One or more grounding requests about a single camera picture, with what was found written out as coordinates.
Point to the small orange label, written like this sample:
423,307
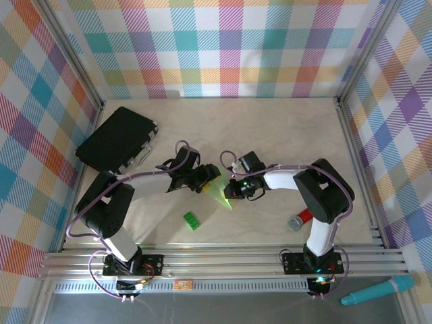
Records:
183,285

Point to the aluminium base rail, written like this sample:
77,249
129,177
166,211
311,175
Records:
219,263

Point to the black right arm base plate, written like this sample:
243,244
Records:
293,263

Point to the black carrying case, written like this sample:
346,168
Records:
114,135

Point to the aluminium side rail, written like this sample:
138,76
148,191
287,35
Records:
77,189
360,168

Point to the aluminium corner post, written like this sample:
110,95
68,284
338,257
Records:
72,50
366,50

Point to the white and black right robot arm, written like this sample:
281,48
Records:
320,236

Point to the green toy building brick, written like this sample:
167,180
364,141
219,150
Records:
191,220

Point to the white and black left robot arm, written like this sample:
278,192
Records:
121,244

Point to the red glitter tube silver cap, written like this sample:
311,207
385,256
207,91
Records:
295,223

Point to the teal marker pen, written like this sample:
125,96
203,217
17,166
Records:
371,292

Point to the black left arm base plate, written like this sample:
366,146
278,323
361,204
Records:
153,265

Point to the light green paper sheet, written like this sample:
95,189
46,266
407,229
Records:
222,197

